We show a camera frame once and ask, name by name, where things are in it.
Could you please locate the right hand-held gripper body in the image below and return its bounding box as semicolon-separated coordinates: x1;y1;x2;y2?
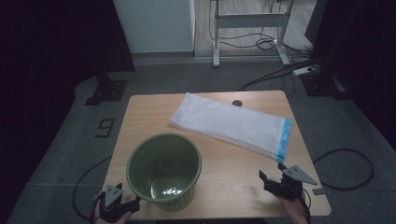
263;165;318;200

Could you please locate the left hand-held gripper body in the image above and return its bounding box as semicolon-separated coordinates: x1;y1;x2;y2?
98;184;134;222

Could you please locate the green plastic bin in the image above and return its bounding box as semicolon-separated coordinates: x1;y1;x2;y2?
125;133;203;213

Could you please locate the white bag with blue band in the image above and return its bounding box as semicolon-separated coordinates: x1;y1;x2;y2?
168;91;293;164

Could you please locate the person's right hand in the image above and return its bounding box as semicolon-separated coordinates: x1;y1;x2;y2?
275;192;309;220

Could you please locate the person's left hand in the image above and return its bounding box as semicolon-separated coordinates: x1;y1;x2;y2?
92;202;134;224

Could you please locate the black stand base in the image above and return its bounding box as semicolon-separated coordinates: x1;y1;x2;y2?
300;73;353;101
84;73;129;106

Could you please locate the white power strip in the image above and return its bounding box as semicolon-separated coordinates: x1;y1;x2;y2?
292;65;316;77

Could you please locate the dark curtain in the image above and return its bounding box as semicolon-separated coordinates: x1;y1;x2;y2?
0;0;135;224
304;0;396;150

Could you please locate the white cabinet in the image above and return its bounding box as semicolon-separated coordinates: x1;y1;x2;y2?
112;0;196;54

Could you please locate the right hand-held gripper cable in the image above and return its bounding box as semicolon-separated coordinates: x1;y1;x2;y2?
298;186;312;223

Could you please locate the black floor cable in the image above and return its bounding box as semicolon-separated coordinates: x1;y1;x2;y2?
72;156;112;223
312;148;375;191

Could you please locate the tangle of black cables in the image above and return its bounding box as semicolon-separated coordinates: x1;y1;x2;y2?
208;0;316;92

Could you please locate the white metal desk frame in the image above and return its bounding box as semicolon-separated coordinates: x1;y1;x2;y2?
209;0;295;68

